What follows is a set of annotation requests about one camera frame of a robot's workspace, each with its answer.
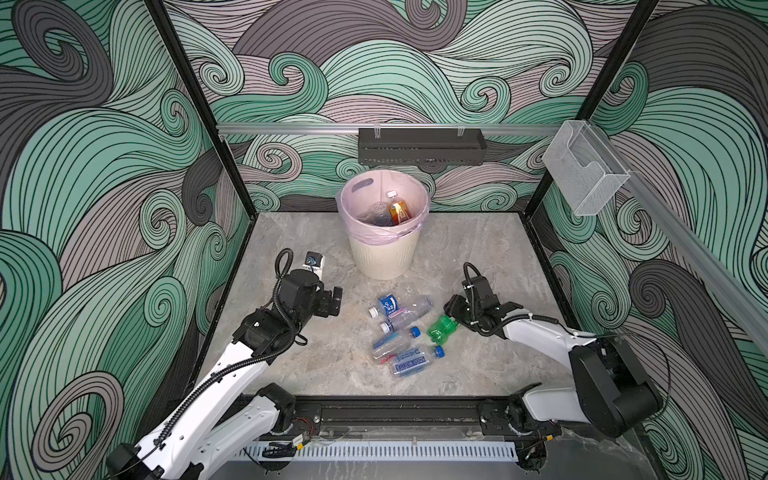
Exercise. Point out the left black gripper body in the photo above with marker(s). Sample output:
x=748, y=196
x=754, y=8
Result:
x=320, y=305

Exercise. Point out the blue label bottle white cap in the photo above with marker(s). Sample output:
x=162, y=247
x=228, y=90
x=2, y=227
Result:
x=389, y=305

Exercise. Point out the white slotted cable duct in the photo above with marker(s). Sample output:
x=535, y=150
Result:
x=454, y=451

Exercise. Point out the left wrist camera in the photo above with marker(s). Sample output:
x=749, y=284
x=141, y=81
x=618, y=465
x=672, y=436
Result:
x=314, y=263

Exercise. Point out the clear bottle blue label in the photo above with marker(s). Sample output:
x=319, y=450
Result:
x=379, y=215

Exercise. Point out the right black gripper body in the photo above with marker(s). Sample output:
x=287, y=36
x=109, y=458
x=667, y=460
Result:
x=463, y=312

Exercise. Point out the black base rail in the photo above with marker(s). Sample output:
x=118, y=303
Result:
x=332, y=417

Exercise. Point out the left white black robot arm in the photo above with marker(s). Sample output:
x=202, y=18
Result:
x=202, y=433

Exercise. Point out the black wall shelf tray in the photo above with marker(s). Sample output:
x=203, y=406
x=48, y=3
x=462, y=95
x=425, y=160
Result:
x=420, y=146

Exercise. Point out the cream ribbed waste bin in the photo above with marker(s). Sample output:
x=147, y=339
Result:
x=385, y=262

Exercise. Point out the sky label clear bottle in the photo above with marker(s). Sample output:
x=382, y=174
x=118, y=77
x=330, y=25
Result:
x=415, y=360

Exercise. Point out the aluminium rail right wall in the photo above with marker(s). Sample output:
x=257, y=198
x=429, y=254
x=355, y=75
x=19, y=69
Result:
x=654, y=182

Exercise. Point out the aluminium rail back wall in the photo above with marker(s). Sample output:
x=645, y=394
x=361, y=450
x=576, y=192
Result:
x=305, y=128

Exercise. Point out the pink plastic bin liner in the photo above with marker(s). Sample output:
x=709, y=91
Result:
x=361, y=192

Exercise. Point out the clear acrylic wall holder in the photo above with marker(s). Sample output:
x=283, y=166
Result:
x=585, y=166

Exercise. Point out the aluminium rail wall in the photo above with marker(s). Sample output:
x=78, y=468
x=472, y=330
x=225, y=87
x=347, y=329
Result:
x=654, y=182
x=305, y=128

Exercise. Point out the green bottle yellow cap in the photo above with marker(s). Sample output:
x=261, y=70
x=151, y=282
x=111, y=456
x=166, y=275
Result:
x=442, y=329

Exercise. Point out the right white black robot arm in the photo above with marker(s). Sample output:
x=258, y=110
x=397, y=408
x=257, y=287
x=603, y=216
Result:
x=610, y=390

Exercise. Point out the clear Ganten bottle white cap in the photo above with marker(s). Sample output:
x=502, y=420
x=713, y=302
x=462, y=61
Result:
x=412, y=310

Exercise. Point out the red yellow label bottle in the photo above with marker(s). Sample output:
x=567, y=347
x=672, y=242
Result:
x=398, y=209

